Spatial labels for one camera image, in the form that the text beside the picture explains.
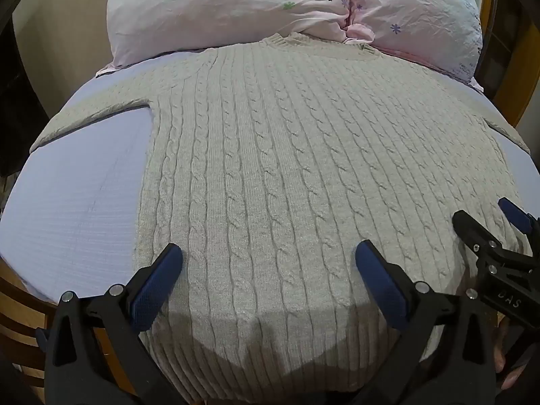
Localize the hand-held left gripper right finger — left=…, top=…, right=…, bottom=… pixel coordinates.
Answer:
left=349, top=240, right=497, bottom=405

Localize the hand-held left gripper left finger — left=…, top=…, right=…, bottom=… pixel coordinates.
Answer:
left=44, top=242, right=190, bottom=405

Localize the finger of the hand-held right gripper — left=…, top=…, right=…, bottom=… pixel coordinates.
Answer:
left=498, top=197, right=540, bottom=239
left=452, top=210, right=509, bottom=267

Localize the cream cable knit sweater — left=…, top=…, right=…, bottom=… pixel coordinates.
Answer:
left=29, top=31, right=533, bottom=405

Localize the person's right hand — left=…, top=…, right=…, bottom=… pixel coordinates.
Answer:
left=490, top=318, right=520, bottom=392

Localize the lavender bed sheet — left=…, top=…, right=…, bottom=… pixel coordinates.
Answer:
left=0, top=46, right=540, bottom=305

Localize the pink floral pillow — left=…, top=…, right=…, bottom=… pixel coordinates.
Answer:
left=95, top=0, right=359, bottom=79
left=343, top=0, right=485, bottom=93

